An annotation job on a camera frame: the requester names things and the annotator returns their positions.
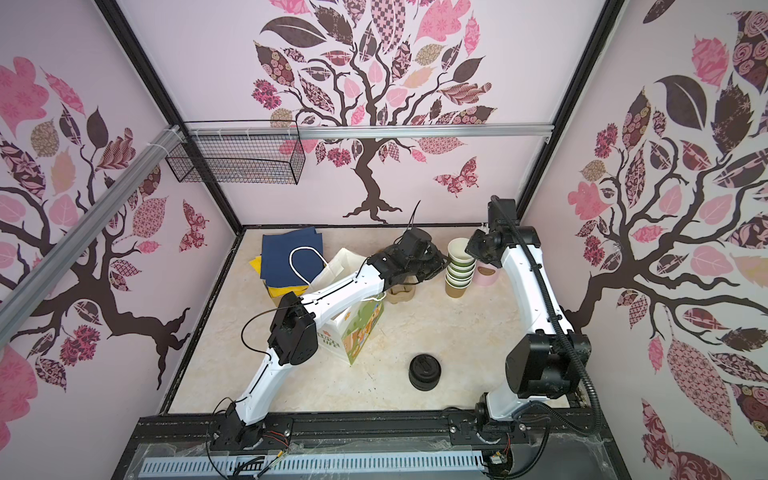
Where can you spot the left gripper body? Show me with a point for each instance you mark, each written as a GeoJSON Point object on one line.
{"type": "Point", "coordinates": [425, 267]}

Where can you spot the black wire basket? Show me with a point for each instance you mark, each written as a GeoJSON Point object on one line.
{"type": "Point", "coordinates": [246, 154]}

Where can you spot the stack of pulp cup carriers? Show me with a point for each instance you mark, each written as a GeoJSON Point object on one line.
{"type": "Point", "coordinates": [400, 294]}

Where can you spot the white slotted cable duct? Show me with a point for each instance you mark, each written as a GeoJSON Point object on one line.
{"type": "Point", "coordinates": [310, 465]}

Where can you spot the aluminium rail wall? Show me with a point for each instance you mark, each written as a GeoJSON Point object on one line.
{"type": "Point", "coordinates": [374, 132]}
{"type": "Point", "coordinates": [24, 299]}

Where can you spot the aluminium rail left wall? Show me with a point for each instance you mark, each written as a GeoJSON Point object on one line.
{"type": "Point", "coordinates": [24, 299]}

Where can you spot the pink straw holder cup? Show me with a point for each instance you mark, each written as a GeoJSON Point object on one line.
{"type": "Point", "coordinates": [485, 276]}

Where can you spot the yellow napkins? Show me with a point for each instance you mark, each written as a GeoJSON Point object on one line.
{"type": "Point", "coordinates": [276, 292]}

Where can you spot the aluminium rail back wall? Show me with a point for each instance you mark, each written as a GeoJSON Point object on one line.
{"type": "Point", "coordinates": [374, 132]}

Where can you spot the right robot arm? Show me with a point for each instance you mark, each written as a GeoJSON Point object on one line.
{"type": "Point", "coordinates": [550, 360]}

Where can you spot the white illustrated paper bag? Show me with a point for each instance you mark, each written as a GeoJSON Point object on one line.
{"type": "Point", "coordinates": [345, 334]}

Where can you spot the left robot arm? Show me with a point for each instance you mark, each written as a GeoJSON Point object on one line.
{"type": "Point", "coordinates": [297, 321]}

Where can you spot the stack of paper cups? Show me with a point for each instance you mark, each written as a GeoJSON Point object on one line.
{"type": "Point", "coordinates": [461, 268]}

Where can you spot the dark blue napkins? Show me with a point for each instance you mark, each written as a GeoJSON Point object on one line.
{"type": "Point", "coordinates": [292, 259]}

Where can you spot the stack of black lids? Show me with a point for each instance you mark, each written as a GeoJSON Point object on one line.
{"type": "Point", "coordinates": [424, 372]}

